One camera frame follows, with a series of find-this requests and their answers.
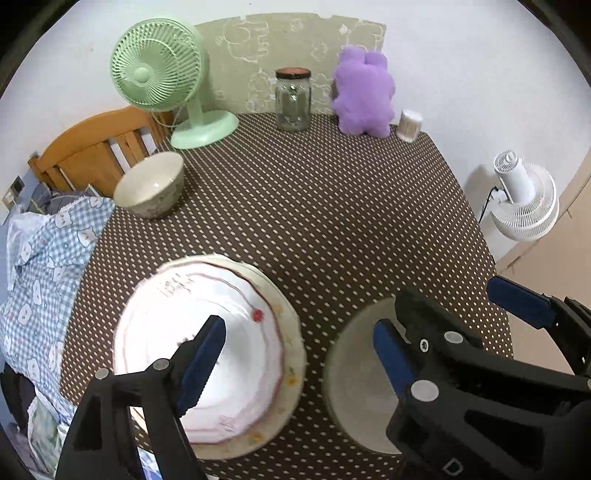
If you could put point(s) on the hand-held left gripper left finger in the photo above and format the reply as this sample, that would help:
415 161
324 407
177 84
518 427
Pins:
203 364

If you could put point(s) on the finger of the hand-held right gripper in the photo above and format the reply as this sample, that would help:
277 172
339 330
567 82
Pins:
517 300
438 332

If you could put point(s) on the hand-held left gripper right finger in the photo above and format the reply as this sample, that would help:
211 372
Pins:
392 360

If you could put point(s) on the grey floral ceramic bowl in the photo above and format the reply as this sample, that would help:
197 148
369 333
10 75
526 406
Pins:
355 387
147 184

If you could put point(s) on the white bowl with red rim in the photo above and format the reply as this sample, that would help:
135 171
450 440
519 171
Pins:
152 332

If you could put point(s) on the yellow floral white plate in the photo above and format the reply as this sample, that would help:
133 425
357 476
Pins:
288 369

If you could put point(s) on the white desk fan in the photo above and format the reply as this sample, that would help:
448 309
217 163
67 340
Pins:
521 194

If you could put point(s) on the brown polka dot tablecloth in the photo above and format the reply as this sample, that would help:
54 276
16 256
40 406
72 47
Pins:
323 207

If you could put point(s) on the blue checkered cloth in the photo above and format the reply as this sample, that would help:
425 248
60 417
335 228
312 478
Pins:
41 286

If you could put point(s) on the dark cloth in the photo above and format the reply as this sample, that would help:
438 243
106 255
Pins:
16 397

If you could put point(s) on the toothpick container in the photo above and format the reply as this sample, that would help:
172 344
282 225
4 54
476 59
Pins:
410 127

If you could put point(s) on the grey cloth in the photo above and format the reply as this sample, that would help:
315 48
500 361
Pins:
60 201

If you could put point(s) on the wooden chair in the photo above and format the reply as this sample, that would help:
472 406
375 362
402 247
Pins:
83 147

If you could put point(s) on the purple plush toy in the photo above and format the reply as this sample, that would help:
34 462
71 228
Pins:
364 92

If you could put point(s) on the glass jar with lid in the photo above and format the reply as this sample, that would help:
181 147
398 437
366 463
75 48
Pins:
293 101

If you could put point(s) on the green desk fan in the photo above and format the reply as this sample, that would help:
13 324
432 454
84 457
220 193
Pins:
152 64

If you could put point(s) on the wall switch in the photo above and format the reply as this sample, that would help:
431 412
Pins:
16 185

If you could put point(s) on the green wall sticker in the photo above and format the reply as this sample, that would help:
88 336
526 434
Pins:
286 46

